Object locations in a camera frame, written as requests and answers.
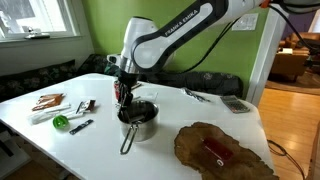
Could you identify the white plastic wrapped pack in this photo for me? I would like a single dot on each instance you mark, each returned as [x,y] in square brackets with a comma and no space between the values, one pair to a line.
[49,113]

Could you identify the measuring spoon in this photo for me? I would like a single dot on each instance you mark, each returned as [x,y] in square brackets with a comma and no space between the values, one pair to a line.
[132,120]

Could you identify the small notepad booklet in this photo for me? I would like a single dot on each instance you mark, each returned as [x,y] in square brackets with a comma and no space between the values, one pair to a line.
[136,85]

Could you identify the red rectangular block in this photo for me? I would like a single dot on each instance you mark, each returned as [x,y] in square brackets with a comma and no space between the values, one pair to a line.
[220,151]

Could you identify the orange snack packet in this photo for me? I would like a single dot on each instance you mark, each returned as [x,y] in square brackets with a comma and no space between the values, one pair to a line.
[47,101]

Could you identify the brown white snack wrapper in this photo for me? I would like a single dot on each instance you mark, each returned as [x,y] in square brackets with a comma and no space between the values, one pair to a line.
[85,106]

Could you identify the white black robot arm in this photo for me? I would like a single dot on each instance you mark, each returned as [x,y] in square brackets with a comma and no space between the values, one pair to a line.
[147,49]

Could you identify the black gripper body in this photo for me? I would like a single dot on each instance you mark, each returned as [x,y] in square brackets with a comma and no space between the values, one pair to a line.
[126,82]

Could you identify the dark floral bench cushion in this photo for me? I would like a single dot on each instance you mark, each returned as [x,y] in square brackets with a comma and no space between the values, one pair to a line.
[15,85]

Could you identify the stainless steel pot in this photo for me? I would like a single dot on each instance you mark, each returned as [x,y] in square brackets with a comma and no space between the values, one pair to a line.
[141,131]

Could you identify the white object on windowsill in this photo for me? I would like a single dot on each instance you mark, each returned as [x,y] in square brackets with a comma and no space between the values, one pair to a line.
[32,34]

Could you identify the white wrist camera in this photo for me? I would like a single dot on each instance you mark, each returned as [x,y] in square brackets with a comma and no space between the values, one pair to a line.
[114,59]

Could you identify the green round ball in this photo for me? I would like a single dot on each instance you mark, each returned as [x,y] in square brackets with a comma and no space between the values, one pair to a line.
[60,121]

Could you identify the red soda can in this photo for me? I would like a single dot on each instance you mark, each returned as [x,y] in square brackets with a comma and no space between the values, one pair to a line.
[116,85]

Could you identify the grey calculator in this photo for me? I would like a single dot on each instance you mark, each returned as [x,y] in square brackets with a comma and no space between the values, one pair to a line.
[234,104]

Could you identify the brown armchair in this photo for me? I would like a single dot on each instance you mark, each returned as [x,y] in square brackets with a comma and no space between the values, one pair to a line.
[294,56]

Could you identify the brown wooden slab tray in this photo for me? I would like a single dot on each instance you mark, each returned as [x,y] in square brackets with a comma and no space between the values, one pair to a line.
[244,165]

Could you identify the white light switch plate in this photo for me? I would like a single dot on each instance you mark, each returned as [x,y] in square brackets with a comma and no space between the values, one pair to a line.
[246,23]

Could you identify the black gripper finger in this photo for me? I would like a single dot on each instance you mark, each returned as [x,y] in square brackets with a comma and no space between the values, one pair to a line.
[120,107]
[128,108]

